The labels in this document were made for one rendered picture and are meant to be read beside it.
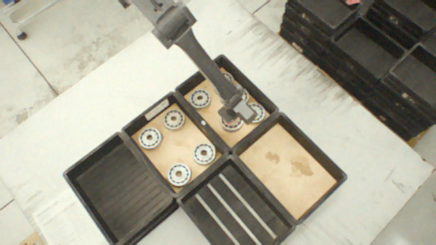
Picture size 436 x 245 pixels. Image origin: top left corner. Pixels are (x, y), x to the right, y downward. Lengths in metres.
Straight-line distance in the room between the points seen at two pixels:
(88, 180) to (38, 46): 1.80
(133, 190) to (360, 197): 1.04
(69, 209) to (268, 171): 0.95
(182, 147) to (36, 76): 1.77
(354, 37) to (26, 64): 2.52
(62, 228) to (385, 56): 2.16
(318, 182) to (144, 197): 0.76
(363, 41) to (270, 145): 1.23
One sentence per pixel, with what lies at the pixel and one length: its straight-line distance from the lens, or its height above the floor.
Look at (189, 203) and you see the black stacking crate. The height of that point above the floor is 0.83.
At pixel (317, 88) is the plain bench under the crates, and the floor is 0.70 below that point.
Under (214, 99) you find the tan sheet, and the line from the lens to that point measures 1.63.
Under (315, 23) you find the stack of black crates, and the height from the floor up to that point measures 0.51.
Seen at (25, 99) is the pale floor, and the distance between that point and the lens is 2.99.
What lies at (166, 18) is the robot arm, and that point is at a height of 1.64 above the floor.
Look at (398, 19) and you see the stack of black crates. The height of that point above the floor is 0.53.
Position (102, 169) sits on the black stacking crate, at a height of 0.83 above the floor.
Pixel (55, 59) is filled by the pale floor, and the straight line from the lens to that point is 3.06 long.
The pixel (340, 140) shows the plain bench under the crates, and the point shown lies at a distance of 1.78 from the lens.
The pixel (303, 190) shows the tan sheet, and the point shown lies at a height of 0.83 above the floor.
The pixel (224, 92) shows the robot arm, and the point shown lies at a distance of 1.07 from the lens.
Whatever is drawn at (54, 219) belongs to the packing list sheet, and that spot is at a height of 0.70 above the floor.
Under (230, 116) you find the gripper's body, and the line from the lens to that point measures 1.28.
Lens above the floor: 2.30
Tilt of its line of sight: 68 degrees down
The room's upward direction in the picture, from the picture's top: 4 degrees counter-clockwise
